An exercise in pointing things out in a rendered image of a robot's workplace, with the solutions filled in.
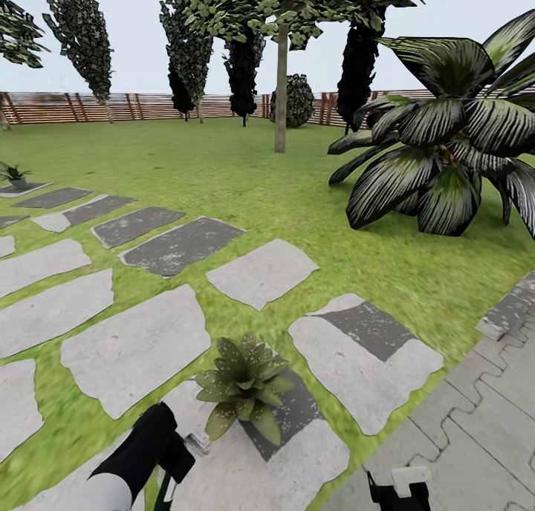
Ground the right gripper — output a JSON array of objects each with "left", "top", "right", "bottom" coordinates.
[{"left": 369, "top": 479, "right": 431, "bottom": 511}]

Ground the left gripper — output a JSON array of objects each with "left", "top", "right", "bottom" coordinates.
[{"left": 158, "top": 437, "right": 195, "bottom": 484}]

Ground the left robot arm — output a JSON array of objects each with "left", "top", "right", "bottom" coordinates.
[{"left": 59, "top": 403, "right": 212, "bottom": 511}]

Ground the insectifuge atomizer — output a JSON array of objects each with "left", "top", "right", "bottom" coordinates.
[{"left": 155, "top": 472, "right": 178, "bottom": 511}]

